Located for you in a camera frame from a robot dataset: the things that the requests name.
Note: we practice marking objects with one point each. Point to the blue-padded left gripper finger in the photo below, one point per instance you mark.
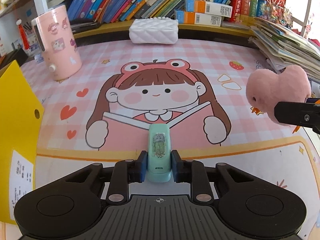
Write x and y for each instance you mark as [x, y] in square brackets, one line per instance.
[124, 173]
[194, 173]

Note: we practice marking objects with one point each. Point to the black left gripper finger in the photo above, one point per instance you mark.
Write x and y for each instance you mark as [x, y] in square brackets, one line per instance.
[298, 114]

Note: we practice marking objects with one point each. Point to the mint green stapler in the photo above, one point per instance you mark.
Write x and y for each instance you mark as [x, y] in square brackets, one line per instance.
[159, 149]

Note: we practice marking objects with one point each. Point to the pink heart plush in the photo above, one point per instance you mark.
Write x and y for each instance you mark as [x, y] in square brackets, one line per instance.
[265, 88]

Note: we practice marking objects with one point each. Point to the stack of papers and booklets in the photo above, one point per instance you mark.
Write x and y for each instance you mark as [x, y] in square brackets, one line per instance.
[283, 47]

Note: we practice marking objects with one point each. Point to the pink cartoon desk mat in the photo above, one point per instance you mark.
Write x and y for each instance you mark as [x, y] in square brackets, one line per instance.
[197, 86]

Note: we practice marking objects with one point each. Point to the yellow cardboard box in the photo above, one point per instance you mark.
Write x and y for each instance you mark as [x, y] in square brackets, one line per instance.
[21, 116]

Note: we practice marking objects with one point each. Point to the white quilted purse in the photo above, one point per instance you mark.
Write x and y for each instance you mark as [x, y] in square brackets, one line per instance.
[159, 30]

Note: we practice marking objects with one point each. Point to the pink cylindrical humidifier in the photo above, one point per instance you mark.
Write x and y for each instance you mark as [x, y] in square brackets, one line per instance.
[57, 43]

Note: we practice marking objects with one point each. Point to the orange white box upper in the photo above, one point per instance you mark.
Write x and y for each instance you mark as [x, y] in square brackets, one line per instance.
[206, 7]

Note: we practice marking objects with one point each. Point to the orange white box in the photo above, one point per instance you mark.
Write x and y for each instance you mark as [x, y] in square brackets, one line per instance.
[185, 17]
[206, 7]

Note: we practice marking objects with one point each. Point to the orange white box lower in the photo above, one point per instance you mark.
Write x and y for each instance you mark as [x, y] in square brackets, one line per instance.
[185, 17]

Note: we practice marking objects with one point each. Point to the black box on left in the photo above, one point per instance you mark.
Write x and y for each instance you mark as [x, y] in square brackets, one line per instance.
[18, 55]

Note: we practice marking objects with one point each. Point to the red tassel ornament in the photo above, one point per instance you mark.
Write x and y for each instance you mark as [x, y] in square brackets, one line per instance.
[22, 34]

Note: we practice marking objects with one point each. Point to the white wooden bookshelf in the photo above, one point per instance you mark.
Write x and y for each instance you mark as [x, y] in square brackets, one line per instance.
[155, 7]

